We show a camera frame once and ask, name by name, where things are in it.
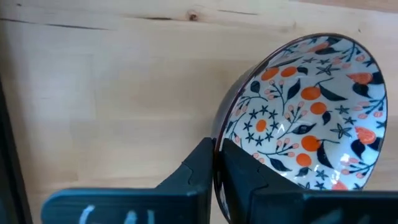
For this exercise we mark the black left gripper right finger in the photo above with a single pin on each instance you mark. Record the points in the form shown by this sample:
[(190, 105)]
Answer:
[(248, 189)]

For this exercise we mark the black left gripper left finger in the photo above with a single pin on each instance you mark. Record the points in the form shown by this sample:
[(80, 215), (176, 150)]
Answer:
[(192, 177)]

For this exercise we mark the black bowl orange floral interior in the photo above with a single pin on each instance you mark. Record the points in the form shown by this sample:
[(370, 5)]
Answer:
[(311, 109)]

